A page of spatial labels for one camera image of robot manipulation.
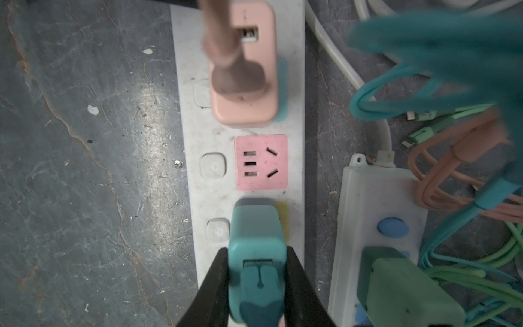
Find pink charger plug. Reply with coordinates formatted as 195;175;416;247
199;1;279;128

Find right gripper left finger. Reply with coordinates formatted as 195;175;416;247
177;247;230;327

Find small white power strip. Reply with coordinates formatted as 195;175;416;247
328;153;428;326

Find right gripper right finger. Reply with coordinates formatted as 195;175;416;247
285;246;335;327

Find green charger plug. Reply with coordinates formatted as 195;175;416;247
357;247;465;326

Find large white power strip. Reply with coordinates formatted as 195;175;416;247
171;1;305;289

